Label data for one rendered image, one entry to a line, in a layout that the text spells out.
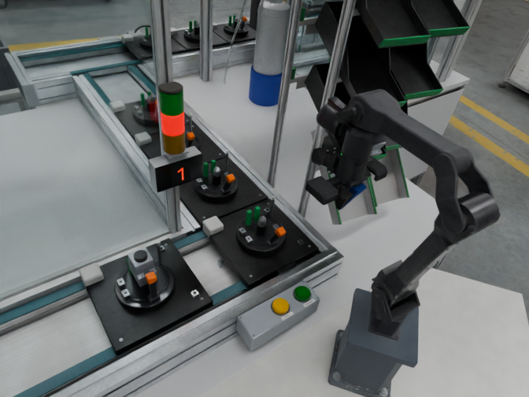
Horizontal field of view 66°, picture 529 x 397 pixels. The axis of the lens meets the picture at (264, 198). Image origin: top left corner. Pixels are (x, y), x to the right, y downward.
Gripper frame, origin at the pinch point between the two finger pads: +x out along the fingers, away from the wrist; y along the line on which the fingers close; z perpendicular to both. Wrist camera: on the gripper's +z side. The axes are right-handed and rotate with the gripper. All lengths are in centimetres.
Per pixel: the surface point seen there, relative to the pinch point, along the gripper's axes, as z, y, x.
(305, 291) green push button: -2.0, 6.2, 28.2
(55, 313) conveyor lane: 28, 59, 34
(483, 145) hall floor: 77, -281, 126
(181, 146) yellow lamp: 29.1, 23.5, -2.5
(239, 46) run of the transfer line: 137, -63, 30
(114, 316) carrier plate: 16, 48, 28
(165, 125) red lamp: 30.4, 26.3, -8.1
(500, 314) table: -33, -45, 40
